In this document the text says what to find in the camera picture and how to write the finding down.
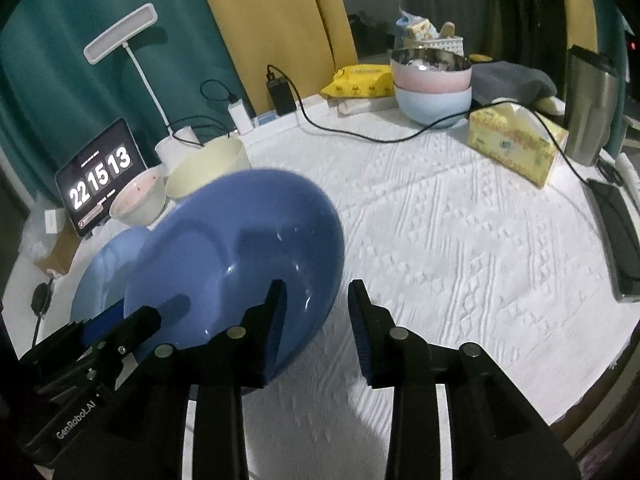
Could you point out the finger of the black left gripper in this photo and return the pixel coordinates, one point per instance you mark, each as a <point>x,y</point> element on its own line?
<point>113,335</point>

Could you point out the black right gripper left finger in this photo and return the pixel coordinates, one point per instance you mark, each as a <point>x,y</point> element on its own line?
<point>140,435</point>

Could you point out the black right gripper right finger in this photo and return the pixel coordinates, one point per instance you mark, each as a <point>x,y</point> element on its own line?
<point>495,433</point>

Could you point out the dark blue bowl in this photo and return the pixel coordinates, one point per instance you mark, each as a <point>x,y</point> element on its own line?
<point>218,251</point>

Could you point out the cream yellow bowl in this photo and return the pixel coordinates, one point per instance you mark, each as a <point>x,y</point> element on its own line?
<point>219,157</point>

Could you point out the light blue lower plate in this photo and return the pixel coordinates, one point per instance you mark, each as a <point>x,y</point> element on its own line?
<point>104,282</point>

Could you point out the black round puck device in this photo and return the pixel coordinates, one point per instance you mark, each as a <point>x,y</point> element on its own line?
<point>41,298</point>

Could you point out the cardboard box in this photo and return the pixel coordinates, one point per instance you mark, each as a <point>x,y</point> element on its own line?
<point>63,252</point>

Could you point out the small white box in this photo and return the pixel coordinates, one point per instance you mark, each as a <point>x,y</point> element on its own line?
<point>54,220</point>

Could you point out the clear plastic bag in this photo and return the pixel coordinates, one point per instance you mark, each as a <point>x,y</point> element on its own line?
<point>36,243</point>

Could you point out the pink strawberry bowl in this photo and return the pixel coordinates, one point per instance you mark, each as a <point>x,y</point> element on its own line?
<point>141,200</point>

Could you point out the tablet showing clock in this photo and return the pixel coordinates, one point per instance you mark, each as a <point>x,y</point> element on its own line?
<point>90,181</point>

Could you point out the white desk lamp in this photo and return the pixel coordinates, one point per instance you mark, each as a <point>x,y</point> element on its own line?
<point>180,140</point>

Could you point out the teal curtain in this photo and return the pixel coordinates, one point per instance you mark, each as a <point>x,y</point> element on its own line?
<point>70,68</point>

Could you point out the white charger block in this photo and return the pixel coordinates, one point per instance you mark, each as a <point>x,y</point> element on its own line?
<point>239,115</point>

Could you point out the black charger block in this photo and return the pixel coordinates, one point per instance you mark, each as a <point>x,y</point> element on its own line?
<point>281,95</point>

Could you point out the white power strip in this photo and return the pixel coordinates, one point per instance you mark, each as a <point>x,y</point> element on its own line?
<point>314,110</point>

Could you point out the yellow tissue box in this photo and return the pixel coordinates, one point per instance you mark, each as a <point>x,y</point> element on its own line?
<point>520,139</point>

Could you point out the light blue stacked bowl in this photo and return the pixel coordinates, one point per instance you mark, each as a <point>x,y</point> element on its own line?
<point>439,110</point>

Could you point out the yellow wipes pack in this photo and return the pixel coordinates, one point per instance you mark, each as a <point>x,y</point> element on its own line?
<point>362,81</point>

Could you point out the grey cloth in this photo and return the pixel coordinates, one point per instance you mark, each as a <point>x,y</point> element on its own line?
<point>504,80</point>

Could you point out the yellow curtain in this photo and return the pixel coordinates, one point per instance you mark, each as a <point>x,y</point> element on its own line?
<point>309,39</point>

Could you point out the steel travel mug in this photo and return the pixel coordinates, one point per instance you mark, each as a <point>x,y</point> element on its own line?
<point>591,98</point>

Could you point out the pink stacked bowl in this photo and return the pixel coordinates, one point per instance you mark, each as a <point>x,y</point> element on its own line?
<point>420,77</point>

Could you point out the steel inner bowl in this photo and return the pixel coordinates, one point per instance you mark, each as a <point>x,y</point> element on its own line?
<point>443,59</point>

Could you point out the white basket container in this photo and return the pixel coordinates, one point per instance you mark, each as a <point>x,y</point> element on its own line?
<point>415,31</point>

